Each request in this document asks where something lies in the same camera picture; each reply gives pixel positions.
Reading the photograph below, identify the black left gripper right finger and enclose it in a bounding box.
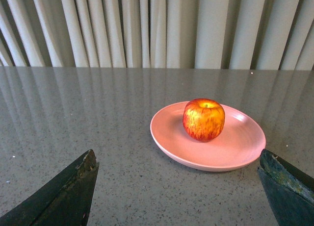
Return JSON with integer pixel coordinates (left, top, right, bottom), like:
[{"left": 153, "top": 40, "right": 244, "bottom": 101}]
[{"left": 258, "top": 149, "right": 314, "bottom": 226}]

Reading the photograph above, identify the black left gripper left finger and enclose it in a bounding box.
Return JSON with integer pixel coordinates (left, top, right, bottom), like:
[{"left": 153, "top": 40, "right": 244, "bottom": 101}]
[{"left": 0, "top": 150, "right": 99, "bottom": 226}]

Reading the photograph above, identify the pink plate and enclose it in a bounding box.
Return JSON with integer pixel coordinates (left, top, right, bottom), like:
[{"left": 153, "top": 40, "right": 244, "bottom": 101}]
[{"left": 150, "top": 101, "right": 266, "bottom": 172}]

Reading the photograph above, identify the beige pleated curtain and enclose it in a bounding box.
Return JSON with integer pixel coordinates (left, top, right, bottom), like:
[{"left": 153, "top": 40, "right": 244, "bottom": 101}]
[{"left": 0, "top": 0, "right": 314, "bottom": 70}]

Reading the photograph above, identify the red yellow apple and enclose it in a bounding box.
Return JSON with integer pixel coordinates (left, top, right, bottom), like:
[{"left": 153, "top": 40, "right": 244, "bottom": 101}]
[{"left": 183, "top": 98, "right": 225, "bottom": 142}]

